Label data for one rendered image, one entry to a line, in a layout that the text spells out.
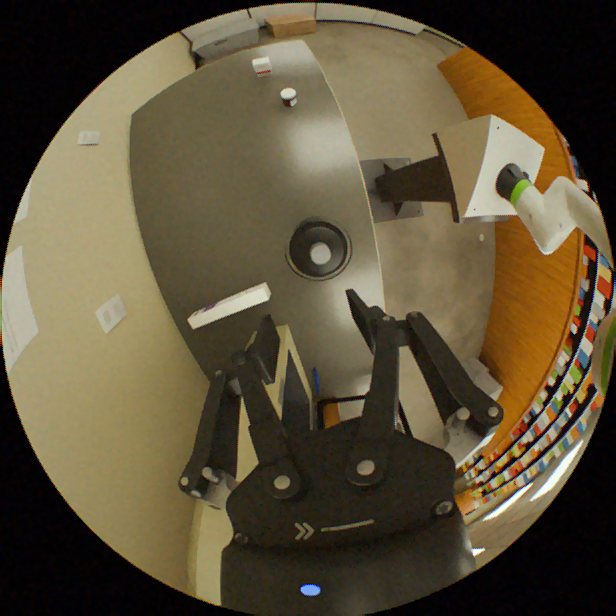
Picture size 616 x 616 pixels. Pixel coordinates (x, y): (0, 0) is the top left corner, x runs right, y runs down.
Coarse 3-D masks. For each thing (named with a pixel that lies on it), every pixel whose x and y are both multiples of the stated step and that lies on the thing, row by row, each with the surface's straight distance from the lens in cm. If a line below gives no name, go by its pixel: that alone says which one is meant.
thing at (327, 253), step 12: (300, 228) 33; (312, 228) 32; (324, 228) 32; (336, 228) 33; (300, 240) 32; (312, 240) 32; (324, 240) 32; (336, 240) 33; (300, 252) 33; (312, 252) 30; (324, 252) 30; (336, 252) 33; (300, 264) 33; (312, 264) 33; (324, 264) 33; (336, 264) 33; (312, 276) 35; (324, 276) 35
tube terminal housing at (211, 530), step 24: (288, 336) 63; (264, 384) 47; (240, 432) 41; (240, 456) 38; (240, 480) 36; (192, 528) 53; (216, 528) 37; (192, 552) 48; (216, 552) 37; (192, 576) 48; (216, 576) 39; (216, 600) 42
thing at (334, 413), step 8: (360, 400) 80; (328, 408) 77; (336, 408) 77; (344, 408) 77; (352, 408) 77; (360, 408) 78; (328, 416) 75; (336, 416) 75; (344, 416) 75; (352, 416) 75; (360, 416) 75; (328, 424) 73
